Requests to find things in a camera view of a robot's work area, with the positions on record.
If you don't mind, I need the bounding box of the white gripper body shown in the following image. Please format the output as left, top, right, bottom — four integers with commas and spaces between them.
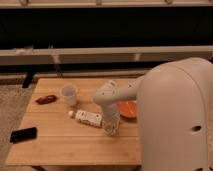
103, 109, 120, 124

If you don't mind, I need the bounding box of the white sponge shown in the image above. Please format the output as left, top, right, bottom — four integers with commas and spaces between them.
103, 123, 119, 136

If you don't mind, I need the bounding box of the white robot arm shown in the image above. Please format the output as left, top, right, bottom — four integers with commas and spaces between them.
93, 58, 213, 171

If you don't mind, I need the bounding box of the white bottle lying down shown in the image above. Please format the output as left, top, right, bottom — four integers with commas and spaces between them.
68, 110, 102, 127

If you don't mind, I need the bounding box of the orange bowl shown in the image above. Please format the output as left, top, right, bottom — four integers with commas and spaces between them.
119, 101, 137, 119

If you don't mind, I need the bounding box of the wooden table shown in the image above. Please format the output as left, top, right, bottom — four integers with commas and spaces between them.
6, 78, 141, 166

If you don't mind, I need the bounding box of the translucent plastic cup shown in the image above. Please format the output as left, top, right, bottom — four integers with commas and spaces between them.
60, 85, 78, 106

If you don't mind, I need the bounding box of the red snack bar wrapper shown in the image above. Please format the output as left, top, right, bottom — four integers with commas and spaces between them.
36, 95, 57, 105

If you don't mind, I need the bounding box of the black rectangular device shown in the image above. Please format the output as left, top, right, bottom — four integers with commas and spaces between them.
10, 127, 37, 143

